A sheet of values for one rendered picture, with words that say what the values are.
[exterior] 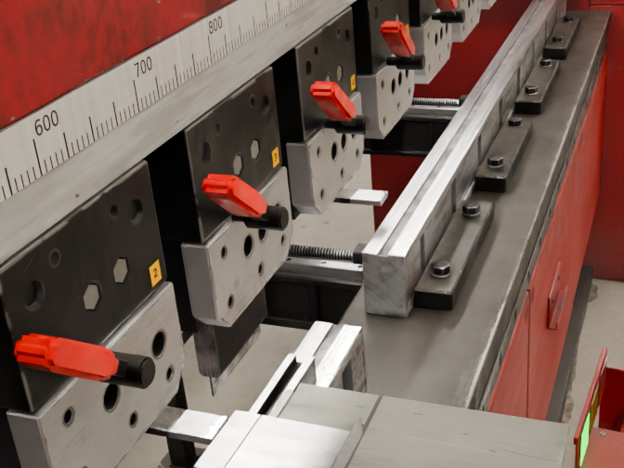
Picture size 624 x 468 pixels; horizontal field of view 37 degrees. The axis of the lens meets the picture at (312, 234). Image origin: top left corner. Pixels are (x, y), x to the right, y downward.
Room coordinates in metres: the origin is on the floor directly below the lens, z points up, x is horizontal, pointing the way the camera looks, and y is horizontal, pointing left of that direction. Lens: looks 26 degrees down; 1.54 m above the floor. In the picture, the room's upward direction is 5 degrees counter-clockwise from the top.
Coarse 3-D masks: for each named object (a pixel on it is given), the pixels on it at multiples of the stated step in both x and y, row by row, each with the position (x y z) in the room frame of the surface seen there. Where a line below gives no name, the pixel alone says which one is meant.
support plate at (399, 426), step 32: (288, 416) 0.72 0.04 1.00; (320, 416) 0.72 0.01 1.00; (352, 416) 0.71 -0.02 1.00; (384, 416) 0.71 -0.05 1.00; (416, 416) 0.70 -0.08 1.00; (448, 416) 0.70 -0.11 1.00; (480, 416) 0.69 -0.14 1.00; (512, 416) 0.69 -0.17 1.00; (384, 448) 0.66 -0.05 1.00; (416, 448) 0.66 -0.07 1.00; (448, 448) 0.65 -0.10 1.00; (480, 448) 0.65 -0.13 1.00; (512, 448) 0.64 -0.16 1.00; (544, 448) 0.64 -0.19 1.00
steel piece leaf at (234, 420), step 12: (228, 420) 0.72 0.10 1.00; (240, 420) 0.72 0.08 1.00; (252, 420) 0.72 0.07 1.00; (228, 432) 0.70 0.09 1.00; (240, 432) 0.70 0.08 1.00; (216, 444) 0.69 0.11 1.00; (228, 444) 0.68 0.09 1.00; (240, 444) 0.68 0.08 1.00; (204, 456) 0.67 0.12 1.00; (216, 456) 0.67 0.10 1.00; (228, 456) 0.67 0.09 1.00
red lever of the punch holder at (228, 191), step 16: (208, 176) 0.57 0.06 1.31; (224, 176) 0.56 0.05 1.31; (208, 192) 0.56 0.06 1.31; (224, 192) 0.56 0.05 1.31; (240, 192) 0.57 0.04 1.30; (256, 192) 0.59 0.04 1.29; (224, 208) 0.58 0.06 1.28; (240, 208) 0.57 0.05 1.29; (256, 208) 0.59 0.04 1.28; (272, 208) 0.62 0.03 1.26; (256, 224) 0.62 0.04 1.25; (272, 224) 0.61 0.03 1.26
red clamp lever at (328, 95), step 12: (312, 84) 0.75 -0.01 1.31; (324, 84) 0.75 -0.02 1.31; (336, 84) 0.75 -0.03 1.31; (312, 96) 0.75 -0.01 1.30; (324, 96) 0.74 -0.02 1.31; (336, 96) 0.74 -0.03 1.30; (324, 108) 0.76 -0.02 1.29; (336, 108) 0.75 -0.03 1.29; (348, 108) 0.77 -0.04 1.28; (324, 120) 0.81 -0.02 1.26; (336, 120) 0.78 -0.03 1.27; (348, 120) 0.77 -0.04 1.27; (360, 120) 0.80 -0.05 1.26; (336, 132) 0.81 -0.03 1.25; (348, 132) 0.80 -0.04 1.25; (360, 132) 0.79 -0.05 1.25
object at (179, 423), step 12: (168, 408) 0.74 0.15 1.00; (156, 420) 0.73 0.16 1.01; (168, 420) 0.73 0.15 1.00; (180, 420) 0.72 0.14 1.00; (192, 420) 0.72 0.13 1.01; (204, 420) 0.72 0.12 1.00; (216, 420) 0.72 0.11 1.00; (156, 432) 0.71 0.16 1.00; (168, 432) 0.71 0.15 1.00; (180, 432) 0.71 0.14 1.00; (192, 432) 0.70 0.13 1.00; (204, 432) 0.70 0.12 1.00; (216, 432) 0.70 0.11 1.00
